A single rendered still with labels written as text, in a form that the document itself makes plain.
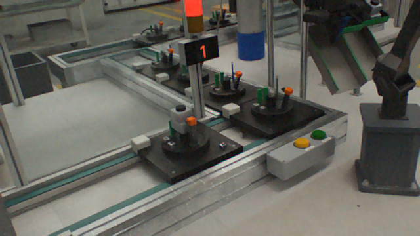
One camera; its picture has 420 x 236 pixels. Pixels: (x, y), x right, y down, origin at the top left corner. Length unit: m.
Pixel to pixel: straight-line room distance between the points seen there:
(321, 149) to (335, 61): 0.43
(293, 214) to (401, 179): 0.30
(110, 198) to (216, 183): 0.28
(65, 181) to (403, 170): 0.89
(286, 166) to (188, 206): 0.28
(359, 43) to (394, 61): 0.58
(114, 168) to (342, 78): 0.83
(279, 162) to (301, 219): 0.16
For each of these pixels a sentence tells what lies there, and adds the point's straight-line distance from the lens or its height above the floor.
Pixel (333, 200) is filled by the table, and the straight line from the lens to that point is 1.09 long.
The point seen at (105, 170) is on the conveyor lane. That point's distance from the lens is 1.15.
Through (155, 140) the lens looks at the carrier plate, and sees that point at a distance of 1.18.
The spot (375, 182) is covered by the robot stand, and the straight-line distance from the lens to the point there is 1.12.
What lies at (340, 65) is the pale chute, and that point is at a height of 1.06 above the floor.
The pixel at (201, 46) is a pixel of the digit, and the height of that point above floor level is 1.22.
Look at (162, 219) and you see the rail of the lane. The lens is 0.96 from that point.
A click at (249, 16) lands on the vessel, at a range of 2.16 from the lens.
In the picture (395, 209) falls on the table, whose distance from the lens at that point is 1.09.
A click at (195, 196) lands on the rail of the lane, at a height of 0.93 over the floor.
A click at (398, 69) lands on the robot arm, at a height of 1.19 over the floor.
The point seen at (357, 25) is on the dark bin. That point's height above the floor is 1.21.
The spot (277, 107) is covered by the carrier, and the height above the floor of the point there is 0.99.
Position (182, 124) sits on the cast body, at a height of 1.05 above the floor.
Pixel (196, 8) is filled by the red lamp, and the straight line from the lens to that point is 1.16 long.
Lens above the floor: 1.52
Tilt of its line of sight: 25 degrees down
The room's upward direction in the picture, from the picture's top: 5 degrees counter-clockwise
